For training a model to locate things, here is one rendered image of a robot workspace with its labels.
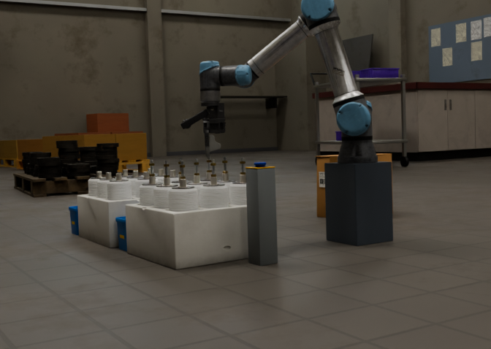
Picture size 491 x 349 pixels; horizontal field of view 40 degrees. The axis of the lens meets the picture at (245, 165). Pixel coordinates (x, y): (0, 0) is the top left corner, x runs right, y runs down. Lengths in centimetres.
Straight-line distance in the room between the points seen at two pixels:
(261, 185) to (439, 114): 666
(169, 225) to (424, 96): 659
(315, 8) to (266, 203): 72
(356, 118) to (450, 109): 646
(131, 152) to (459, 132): 413
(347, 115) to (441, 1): 970
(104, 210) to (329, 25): 110
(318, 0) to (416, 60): 992
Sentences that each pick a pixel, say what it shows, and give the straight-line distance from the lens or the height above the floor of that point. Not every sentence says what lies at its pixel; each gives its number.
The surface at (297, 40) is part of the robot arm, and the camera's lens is 257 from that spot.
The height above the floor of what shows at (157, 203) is 20.
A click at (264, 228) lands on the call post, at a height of 12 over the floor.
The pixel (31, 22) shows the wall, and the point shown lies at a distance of 1282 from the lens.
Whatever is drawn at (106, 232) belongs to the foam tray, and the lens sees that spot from 265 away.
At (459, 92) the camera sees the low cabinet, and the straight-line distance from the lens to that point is 895.
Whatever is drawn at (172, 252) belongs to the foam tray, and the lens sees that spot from 214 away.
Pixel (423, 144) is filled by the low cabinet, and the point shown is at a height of 20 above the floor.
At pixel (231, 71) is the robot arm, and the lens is 247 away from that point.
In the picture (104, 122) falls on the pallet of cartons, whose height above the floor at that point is 69.
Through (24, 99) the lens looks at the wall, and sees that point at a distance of 1263.
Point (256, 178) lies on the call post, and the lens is 211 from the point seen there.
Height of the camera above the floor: 43
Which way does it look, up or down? 3 degrees down
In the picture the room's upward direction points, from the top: 2 degrees counter-clockwise
